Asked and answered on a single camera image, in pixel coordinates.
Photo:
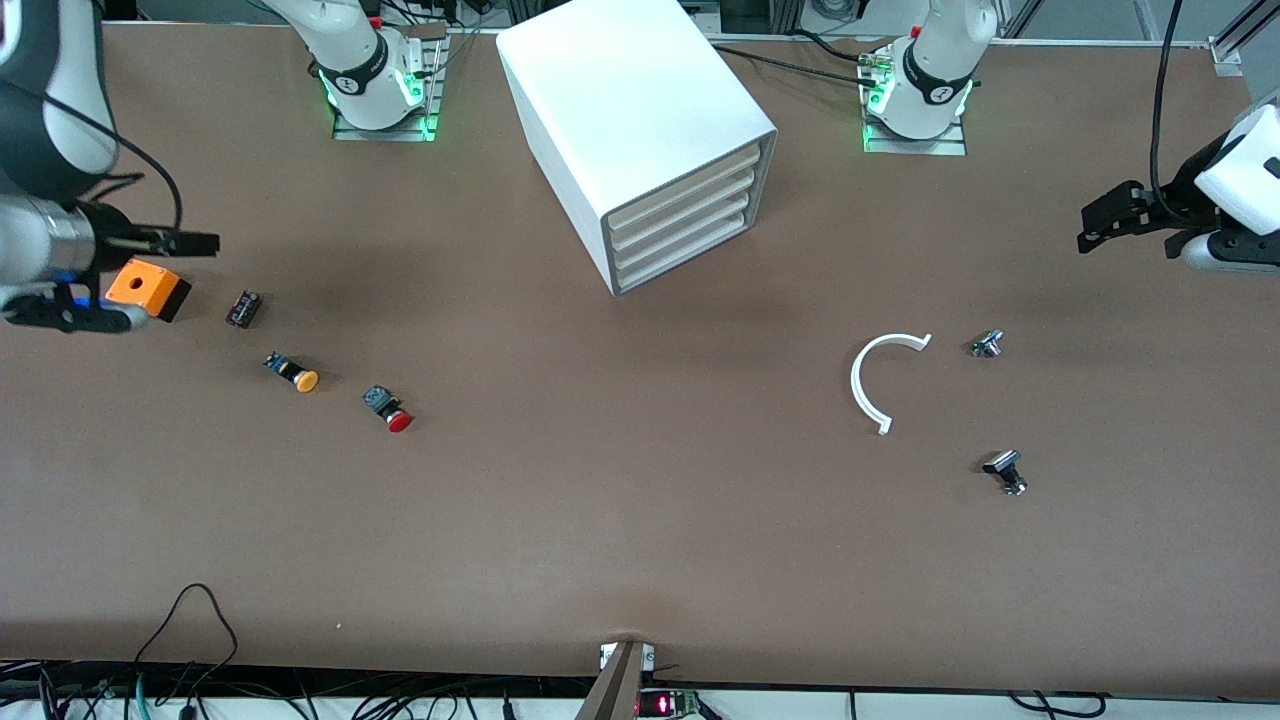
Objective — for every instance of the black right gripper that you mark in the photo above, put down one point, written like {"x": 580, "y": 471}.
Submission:
{"x": 112, "y": 232}

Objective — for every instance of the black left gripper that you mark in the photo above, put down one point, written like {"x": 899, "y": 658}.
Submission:
{"x": 1176, "y": 207}

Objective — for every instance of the white cabinet drawer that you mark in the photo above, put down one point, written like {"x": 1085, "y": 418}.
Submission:
{"x": 685, "y": 187}
{"x": 685, "y": 248}
{"x": 685, "y": 228}
{"x": 685, "y": 207}

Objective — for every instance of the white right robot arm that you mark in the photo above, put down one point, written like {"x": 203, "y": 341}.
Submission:
{"x": 350, "y": 40}

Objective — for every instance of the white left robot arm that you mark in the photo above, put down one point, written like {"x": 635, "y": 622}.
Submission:
{"x": 935, "y": 70}

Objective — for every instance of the orange push button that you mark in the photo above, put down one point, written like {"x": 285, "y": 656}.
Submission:
{"x": 303, "y": 379}

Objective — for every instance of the red push button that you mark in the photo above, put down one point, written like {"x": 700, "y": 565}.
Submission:
{"x": 398, "y": 421}

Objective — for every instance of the white drawer cabinet housing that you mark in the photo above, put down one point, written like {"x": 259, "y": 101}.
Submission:
{"x": 620, "y": 100}

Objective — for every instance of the small black contact block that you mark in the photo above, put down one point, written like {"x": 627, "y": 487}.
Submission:
{"x": 244, "y": 309}

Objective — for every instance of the small device with red LED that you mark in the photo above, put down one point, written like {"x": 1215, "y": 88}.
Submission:
{"x": 665, "y": 704}

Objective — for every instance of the orange button enclosure box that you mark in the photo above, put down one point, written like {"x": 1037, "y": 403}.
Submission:
{"x": 140, "y": 283}

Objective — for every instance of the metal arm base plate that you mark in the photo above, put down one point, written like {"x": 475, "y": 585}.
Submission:
{"x": 955, "y": 145}
{"x": 432, "y": 100}

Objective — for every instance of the aluminium frame profile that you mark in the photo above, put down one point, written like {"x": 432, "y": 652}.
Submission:
{"x": 1230, "y": 50}

